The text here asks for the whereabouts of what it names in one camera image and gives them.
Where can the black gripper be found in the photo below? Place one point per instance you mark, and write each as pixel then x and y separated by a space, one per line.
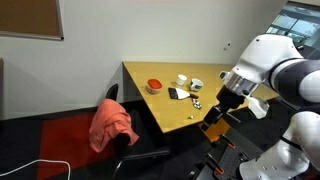
pixel 221 110

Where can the orange plastic lid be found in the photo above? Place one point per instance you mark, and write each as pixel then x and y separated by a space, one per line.
pixel 154 83

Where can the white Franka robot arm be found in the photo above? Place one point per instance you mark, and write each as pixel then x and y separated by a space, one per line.
pixel 266 56

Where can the white mug green band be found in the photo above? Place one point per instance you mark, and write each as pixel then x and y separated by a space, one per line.
pixel 196 85

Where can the white hand brush black bristles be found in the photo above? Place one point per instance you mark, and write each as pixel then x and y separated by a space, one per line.
pixel 180 93

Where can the small white paper cup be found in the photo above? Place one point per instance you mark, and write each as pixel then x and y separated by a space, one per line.
pixel 181 80

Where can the black office chair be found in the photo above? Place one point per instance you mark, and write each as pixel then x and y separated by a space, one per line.
pixel 112 91

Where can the salmon pink cloth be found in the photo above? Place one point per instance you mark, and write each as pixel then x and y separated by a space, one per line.
pixel 110 123

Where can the glass window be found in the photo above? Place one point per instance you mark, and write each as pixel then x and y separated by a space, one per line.
pixel 293 23

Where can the brown cork board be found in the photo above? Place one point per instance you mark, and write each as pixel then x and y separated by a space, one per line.
pixel 26 16

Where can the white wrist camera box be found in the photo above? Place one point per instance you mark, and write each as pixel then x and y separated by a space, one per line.
pixel 258 107

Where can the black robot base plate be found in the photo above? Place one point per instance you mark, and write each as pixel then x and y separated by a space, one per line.
pixel 230 160

